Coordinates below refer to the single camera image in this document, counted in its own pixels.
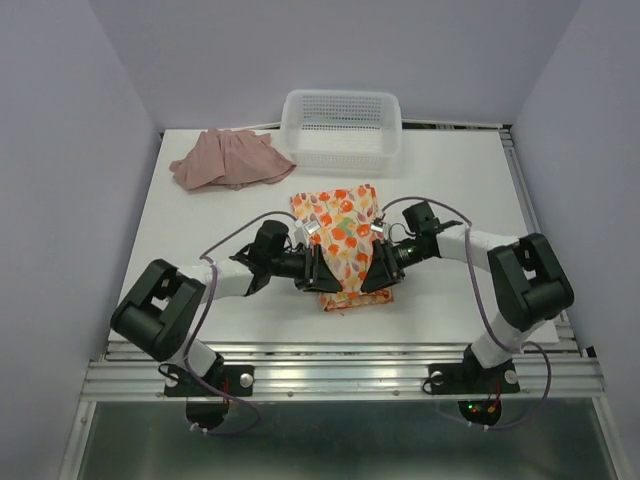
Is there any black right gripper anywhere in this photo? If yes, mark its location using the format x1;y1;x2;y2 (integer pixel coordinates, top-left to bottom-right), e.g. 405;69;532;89
360;237;431;292

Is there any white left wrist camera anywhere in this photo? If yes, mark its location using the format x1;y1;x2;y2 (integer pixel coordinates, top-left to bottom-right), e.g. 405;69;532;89
294;219;321;244

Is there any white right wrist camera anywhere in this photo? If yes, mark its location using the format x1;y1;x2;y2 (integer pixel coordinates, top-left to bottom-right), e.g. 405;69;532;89
370;217;389;238

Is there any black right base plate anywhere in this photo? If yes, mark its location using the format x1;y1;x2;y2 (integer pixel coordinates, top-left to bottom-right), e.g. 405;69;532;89
421;361;520;428

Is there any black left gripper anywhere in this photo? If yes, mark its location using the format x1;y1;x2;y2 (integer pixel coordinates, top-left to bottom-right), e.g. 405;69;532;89
268;242;342;291

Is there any orange floral skirt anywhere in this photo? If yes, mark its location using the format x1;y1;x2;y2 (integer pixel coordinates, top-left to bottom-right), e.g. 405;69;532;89
290;184;394;312

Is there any white plastic basket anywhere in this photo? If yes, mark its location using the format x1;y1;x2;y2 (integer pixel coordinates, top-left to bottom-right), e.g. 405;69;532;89
279;89;402;172

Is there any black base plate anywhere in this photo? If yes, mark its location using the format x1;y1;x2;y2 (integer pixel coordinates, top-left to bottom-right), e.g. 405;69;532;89
158;363;262;436
421;361;520;428

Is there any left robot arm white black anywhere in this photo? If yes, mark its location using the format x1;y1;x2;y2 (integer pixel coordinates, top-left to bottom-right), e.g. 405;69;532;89
110;216;342;398

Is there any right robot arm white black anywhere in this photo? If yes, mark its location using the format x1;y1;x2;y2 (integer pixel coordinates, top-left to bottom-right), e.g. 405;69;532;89
361;196;575;395

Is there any pink skirt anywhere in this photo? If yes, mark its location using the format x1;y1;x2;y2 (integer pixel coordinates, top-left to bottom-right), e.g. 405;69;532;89
169;128;296;191

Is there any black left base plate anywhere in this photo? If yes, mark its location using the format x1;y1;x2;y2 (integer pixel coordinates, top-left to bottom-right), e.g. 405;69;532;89
158;363;262;436

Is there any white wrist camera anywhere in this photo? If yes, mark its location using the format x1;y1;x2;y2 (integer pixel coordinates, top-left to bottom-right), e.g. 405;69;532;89
370;217;389;238
294;219;321;244

